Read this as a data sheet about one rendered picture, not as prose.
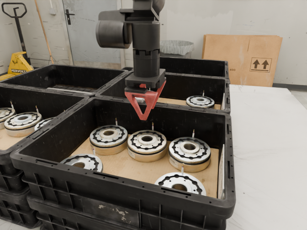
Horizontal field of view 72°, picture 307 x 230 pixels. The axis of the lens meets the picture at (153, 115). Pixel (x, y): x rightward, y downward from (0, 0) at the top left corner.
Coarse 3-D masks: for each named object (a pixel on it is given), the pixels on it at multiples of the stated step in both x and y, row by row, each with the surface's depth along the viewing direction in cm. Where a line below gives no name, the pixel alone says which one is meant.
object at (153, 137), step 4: (140, 136) 55; (144, 136) 56; (148, 136) 56; (152, 136) 55; (140, 140) 54; (152, 140) 54; (156, 140) 55; (144, 144) 53; (148, 144) 53; (152, 144) 53
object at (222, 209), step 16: (192, 112) 55; (208, 112) 54; (48, 128) 47; (32, 144) 42; (16, 160) 38; (32, 160) 37; (48, 160) 37; (48, 176) 37; (64, 176) 36; (80, 176) 34; (96, 176) 34; (112, 176) 34; (112, 192) 34; (128, 192) 33; (144, 192) 32; (160, 192) 31; (176, 192) 31; (176, 208) 31; (192, 208) 30; (208, 208) 29; (224, 208) 29
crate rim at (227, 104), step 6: (132, 72) 88; (120, 78) 79; (204, 78) 80; (210, 78) 80; (216, 78) 79; (222, 78) 79; (114, 84) 74; (228, 84) 73; (102, 90) 68; (228, 90) 68; (96, 96) 64; (102, 96) 63; (108, 96) 63; (228, 96) 63; (144, 102) 60; (156, 102) 60; (228, 102) 60; (192, 108) 56; (198, 108) 56; (204, 108) 56; (228, 108) 56
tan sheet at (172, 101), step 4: (160, 100) 86; (164, 100) 86; (168, 100) 86; (172, 100) 86; (176, 100) 86; (180, 100) 86; (184, 100) 86; (176, 104) 82; (180, 104) 82; (184, 104) 82; (216, 104) 82; (216, 108) 79
